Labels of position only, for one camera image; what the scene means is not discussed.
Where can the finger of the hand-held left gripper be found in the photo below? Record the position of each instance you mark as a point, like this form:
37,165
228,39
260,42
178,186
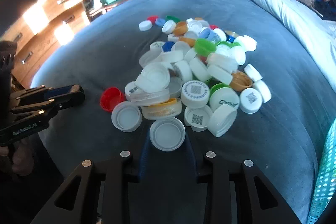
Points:
57,92
68,101

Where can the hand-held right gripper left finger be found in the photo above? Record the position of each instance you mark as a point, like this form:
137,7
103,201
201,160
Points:
143,161

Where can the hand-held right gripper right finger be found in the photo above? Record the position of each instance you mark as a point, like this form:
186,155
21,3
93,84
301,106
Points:
191,161

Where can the translucent white bottle cap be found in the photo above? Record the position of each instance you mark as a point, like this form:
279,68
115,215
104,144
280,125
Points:
167,134

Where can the red bottle cap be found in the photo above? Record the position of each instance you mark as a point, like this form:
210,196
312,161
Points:
111,99

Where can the pile of plastic bottle caps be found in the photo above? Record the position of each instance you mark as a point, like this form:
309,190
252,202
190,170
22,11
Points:
197,69

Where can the teal perforated plastic basket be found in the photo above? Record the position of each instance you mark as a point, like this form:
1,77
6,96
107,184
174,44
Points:
325,182

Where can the person's left hand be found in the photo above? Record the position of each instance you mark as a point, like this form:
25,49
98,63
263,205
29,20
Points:
23,161

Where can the blue velvet bed cover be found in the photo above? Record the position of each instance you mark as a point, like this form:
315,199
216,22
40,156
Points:
105,50

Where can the wooden dresser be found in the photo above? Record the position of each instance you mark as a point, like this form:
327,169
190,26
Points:
47,29

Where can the light blue duvet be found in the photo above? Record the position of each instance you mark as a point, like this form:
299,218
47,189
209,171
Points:
275,3

